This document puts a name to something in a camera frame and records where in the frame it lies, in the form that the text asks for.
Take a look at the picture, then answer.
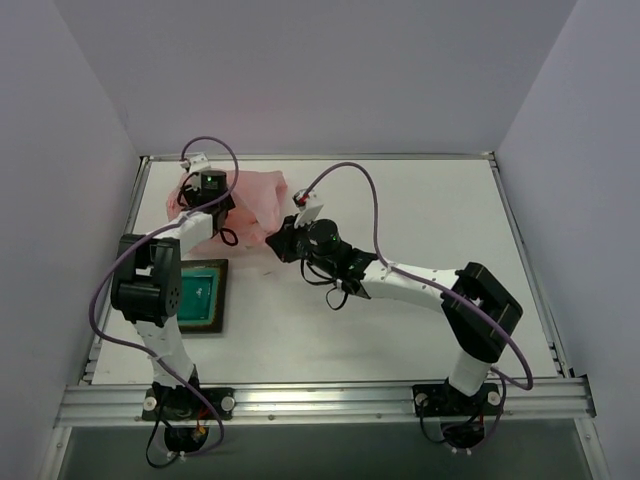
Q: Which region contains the pink plastic bag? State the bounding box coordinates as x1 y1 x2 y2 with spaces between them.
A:
166 170 288 255

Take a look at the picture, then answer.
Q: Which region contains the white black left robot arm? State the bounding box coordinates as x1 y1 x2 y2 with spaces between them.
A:
110 168 239 392

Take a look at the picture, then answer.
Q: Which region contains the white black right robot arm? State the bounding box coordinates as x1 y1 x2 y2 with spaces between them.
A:
266 215 532 397

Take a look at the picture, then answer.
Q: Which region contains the green square ceramic plate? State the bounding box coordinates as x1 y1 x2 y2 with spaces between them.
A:
177 259 229 334

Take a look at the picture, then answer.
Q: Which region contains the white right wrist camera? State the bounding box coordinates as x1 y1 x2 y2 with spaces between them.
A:
293 189 324 229

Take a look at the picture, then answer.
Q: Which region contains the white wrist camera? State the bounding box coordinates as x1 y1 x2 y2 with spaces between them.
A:
180 153 210 173
293 189 324 229

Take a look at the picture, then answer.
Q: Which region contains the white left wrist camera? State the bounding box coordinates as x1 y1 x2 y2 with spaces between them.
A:
180 153 210 173

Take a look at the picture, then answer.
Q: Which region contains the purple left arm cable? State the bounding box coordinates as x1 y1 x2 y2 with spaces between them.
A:
87 135 240 459

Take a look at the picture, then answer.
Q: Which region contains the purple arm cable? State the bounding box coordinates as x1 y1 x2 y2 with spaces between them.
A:
304 160 535 446
87 135 240 459

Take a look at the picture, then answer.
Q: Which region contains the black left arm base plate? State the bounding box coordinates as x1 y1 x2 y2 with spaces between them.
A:
140 387 235 422

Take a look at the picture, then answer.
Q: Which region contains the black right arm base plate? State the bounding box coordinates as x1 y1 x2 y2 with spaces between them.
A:
412 382 501 418

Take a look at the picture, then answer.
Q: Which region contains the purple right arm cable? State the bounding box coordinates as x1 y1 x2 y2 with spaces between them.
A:
304 160 535 446

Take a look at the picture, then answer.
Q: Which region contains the aluminium front rail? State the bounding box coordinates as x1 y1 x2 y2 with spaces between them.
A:
54 378 596 428

